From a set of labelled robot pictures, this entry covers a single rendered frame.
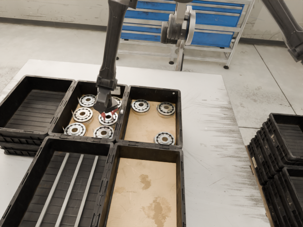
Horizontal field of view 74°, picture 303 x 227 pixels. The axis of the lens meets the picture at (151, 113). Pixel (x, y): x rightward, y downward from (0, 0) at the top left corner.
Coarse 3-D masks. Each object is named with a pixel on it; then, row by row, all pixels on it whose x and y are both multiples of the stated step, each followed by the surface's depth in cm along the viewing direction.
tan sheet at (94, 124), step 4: (96, 112) 112; (96, 116) 110; (72, 120) 107; (92, 120) 108; (96, 120) 108; (88, 124) 106; (92, 124) 106; (96, 124) 106; (88, 128) 104; (92, 128) 104; (88, 132) 102; (92, 132) 102; (92, 136) 101
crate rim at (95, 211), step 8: (48, 136) 87; (56, 136) 87; (104, 144) 87; (112, 144) 86; (40, 152) 81; (32, 160) 79; (32, 168) 77; (104, 168) 78; (24, 176) 74; (104, 176) 76; (24, 184) 73; (104, 184) 74; (16, 192) 70; (96, 200) 70; (8, 208) 67; (96, 208) 68; (0, 224) 63
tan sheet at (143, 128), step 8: (152, 104) 119; (152, 112) 115; (128, 120) 109; (136, 120) 110; (144, 120) 110; (152, 120) 110; (160, 120) 111; (168, 120) 111; (128, 128) 106; (136, 128) 106; (144, 128) 106; (152, 128) 107; (160, 128) 107; (168, 128) 107; (128, 136) 102; (136, 136) 102; (144, 136) 103; (152, 136) 103
